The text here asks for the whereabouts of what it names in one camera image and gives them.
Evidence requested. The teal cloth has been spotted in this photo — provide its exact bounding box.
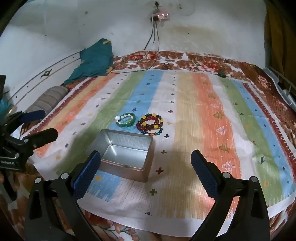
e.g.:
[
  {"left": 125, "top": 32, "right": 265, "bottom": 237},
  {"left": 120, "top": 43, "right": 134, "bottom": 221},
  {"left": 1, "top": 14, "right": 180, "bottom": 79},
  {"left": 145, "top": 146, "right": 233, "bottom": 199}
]
[{"left": 63, "top": 38, "right": 114, "bottom": 86}]

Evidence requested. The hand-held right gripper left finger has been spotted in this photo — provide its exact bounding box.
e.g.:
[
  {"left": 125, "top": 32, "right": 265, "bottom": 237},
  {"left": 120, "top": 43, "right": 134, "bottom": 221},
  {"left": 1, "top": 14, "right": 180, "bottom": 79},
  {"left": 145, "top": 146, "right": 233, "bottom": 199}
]
[{"left": 24, "top": 151, "right": 102, "bottom": 241}]

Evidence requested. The amber red bead bracelet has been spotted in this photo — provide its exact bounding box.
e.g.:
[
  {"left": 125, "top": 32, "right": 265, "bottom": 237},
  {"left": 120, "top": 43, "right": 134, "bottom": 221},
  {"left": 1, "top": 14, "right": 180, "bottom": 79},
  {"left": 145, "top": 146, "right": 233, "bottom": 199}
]
[{"left": 136, "top": 113, "right": 164, "bottom": 131}]

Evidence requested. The pink power strip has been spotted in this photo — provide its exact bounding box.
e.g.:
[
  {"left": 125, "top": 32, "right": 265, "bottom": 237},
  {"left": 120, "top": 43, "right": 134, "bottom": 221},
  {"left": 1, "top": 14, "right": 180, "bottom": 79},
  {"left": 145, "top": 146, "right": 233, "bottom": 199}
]
[{"left": 150, "top": 13, "right": 170, "bottom": 22}]

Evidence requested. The silver metal tin box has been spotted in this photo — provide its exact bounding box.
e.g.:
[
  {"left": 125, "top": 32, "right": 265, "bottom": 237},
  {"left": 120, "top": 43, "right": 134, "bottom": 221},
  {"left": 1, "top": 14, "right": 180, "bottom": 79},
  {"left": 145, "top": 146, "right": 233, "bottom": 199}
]
[{"left": 86, "top": 129, "right": 154, "bottom": 183}]

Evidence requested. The multicolour bead bracelet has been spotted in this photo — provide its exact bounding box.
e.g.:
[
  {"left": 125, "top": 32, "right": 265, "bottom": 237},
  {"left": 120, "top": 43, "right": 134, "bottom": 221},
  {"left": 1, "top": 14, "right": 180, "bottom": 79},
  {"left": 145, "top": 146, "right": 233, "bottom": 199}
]
[{"left": 139, "top": 123, "right": 164, "bottom": 137}]

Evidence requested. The round clear wall fixture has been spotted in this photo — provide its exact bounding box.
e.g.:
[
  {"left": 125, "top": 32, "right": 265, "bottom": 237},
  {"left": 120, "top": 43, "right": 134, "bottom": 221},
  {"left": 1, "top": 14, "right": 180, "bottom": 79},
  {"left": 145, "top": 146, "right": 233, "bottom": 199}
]
[{"left": 176, "top": 0, "right": 197, "bottom": 17}]

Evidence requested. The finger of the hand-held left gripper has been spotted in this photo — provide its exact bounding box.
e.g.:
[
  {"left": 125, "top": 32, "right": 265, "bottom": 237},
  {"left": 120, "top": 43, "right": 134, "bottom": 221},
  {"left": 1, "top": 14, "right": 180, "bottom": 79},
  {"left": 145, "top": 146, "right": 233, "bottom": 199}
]
[
  {"left": 3, "top": 110, "right": 46, "bottom": 127},
  {"left": 23, "top": 128, "right": 58, "bottom": 153}
]

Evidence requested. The black cable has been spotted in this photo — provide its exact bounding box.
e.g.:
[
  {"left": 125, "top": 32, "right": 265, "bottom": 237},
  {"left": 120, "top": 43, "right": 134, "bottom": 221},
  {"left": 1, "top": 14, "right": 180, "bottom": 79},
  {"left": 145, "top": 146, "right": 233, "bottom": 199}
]
[
  {"left": 144, "top": 21, "right": 155, "bottom": 51},
  {"left": 114, "top": 21, "right": 160, "bottom": 74}
]

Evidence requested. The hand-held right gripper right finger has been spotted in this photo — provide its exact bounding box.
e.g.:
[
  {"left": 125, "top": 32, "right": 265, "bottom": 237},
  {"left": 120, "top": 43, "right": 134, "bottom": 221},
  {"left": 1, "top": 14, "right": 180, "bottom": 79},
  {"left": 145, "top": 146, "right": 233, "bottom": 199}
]
[{"left": 190, "top": 150, "right": 271, "bottom": 241}]

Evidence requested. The grey striped pillow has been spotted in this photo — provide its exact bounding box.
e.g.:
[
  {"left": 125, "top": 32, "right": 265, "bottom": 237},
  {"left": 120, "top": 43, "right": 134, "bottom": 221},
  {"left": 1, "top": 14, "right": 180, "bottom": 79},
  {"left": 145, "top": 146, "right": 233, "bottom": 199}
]
[{"left": 23, "top": 86, "right": 69, "bottom": 116}]

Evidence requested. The striped colourful mat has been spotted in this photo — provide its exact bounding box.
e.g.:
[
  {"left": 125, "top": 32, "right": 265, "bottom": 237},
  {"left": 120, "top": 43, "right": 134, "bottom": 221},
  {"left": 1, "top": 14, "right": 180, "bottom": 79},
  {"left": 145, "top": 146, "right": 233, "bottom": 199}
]
[{"left": 22, "top": 70, "right": 296, "bottom": 220}]

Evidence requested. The white bead bracelet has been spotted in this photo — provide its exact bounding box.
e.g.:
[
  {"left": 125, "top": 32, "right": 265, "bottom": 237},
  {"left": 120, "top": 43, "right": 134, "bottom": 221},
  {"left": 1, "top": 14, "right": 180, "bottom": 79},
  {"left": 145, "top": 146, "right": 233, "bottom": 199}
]
[{"left": 114, "top": 113, "right": 130, "bottom": 123}]

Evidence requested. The light blue bead bracelet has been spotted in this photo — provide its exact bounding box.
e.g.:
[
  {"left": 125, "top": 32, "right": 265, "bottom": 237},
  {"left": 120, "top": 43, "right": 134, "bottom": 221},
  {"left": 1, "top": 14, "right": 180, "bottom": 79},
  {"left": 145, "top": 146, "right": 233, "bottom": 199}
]
[{"left": 120, "top": 117, "right": 137, "bottom": 129}]

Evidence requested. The clear plastic bin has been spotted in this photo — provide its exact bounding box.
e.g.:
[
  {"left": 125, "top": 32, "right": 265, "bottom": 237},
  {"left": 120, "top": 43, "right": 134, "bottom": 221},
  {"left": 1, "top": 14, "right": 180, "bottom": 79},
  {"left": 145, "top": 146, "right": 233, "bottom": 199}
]
[{"left": 264, "top": 67, "right": 296, "bottom": 105}]

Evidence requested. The mustard yellow garment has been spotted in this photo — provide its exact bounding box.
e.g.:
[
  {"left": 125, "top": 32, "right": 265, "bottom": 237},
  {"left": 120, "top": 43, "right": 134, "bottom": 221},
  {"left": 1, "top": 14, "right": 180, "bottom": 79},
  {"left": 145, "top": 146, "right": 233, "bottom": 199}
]
[{"left": 264, "top": 0, "right": 295, "bottom": 70}]

